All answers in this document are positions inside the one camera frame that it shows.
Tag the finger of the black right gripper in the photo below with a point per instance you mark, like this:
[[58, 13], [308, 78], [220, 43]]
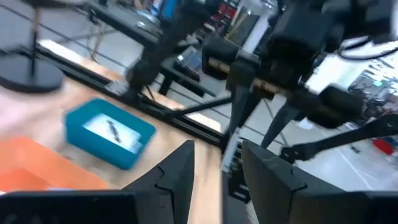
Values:
[[283, 124], [244, 93]]

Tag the orange translucent plastic bin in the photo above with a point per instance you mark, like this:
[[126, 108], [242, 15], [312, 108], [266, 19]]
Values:
[[37, 165]]

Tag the white black printed box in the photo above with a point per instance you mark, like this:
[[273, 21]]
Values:
[[231, 149]]

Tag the black background workbench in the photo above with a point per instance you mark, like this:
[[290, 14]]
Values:
[[124, 21]]

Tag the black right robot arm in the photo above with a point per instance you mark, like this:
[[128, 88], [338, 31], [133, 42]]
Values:
[[155, 56]]

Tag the black aluminium table frame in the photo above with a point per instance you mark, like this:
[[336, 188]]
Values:
[[93, 77]]

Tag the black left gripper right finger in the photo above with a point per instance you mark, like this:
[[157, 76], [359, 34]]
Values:
[[270, 180]]

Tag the red floor object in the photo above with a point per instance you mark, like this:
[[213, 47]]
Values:
[[384, 146]]

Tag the white black globe lamp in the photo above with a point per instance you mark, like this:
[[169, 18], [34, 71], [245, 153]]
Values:
[[28, 74]]

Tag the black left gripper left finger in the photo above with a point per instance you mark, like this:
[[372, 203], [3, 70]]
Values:
[[177, 174]]

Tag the blue plastic bin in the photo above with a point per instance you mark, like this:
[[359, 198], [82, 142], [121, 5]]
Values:
[[93, 146]]

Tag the black diagonal strut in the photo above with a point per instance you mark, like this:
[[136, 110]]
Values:
[[202, 107], [342, 140]]

